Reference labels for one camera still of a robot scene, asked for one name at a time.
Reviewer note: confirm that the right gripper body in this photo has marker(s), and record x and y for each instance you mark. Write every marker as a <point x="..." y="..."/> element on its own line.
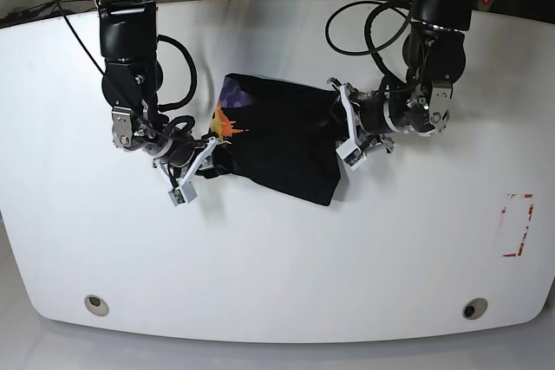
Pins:
<point x="132" y="133"/>

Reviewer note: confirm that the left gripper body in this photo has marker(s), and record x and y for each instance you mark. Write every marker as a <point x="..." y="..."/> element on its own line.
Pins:
<point x="422" y="109"/>

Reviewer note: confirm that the black printed T-shirt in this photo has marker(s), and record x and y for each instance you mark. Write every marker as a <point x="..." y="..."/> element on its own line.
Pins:
<point x="278" y="134"/>

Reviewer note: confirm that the red tape rectangle marker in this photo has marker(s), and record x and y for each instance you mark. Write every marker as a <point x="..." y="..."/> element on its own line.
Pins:
<point x="514" y="224"/>

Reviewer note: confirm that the left table grommet hole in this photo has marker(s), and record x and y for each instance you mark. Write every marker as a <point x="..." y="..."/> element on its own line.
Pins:
<point x="96" y="305"/>

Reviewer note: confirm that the table grommet hole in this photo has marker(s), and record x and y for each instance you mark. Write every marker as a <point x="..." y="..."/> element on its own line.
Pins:
<point x="475" y="308"/>
<point x="96" y="305"/>

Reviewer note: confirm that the right table grommet hole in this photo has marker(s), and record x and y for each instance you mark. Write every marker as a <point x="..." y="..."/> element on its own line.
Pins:
<point x="475" y="308"/>

